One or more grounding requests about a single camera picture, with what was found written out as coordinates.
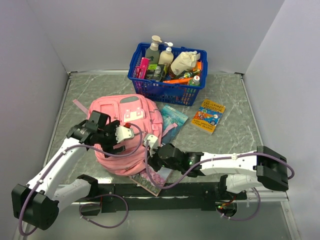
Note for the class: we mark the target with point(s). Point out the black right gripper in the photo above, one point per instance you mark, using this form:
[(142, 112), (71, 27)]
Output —
[(151, 161)]

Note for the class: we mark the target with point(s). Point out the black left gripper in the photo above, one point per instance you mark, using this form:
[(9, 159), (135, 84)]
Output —
[(111, 127)]

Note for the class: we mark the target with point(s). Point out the floral notebook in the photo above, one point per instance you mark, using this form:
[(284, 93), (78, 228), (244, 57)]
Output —
[(160, 177)]

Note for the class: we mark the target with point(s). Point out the pink student backpack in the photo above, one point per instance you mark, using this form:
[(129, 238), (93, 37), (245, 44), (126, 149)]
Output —
[(133, 109)]

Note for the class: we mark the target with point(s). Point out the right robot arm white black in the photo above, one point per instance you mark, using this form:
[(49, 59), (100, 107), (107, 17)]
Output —
[(239, 171)]

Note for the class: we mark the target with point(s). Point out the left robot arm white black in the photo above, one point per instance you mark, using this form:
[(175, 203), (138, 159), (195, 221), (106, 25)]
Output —
[(40, 200)]

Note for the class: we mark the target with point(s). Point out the orange toothbrush pack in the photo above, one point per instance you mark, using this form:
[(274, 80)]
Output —
[(182, 81)]

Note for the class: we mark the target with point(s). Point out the teal paperback book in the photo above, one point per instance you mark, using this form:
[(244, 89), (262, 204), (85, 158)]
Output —
[(173, 121)]

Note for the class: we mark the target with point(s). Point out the yellow treehouse book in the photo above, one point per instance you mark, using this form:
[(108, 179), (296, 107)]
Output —
[(207, 116)]

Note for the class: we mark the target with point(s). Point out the blue plastic basket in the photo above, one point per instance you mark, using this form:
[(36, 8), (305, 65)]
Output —
[(167, 91)]

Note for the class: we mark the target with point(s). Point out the pink box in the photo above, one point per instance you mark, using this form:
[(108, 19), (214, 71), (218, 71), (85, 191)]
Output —
[(141, 70)]

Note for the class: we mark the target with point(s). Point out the black green box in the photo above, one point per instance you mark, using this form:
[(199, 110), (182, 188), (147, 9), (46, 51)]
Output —
[(156, 72)]

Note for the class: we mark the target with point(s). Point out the small green bottle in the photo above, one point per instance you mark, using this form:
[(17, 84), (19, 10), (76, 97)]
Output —
[(190, 74)]

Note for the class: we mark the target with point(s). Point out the grey pump bottle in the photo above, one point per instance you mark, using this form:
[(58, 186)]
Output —
[(153, 53)]

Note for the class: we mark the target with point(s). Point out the cream pump bottle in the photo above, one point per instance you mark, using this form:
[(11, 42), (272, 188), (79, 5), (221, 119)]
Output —
[(166, 57)]

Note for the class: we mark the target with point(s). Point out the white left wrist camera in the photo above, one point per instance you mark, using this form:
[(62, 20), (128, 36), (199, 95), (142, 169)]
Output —
[(123, 133)]

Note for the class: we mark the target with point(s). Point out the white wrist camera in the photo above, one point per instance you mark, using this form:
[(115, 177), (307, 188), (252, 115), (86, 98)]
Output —
[(151, 142), (123, 133)]

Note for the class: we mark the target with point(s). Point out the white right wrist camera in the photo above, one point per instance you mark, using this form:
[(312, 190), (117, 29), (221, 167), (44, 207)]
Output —
[(151, 142)]

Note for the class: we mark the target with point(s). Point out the black mounting base rail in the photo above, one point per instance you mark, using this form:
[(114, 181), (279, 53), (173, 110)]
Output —
[(184, 196)]

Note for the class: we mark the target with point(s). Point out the beige drawstring pouch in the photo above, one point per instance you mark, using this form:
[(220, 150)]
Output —
[(185, 61)]

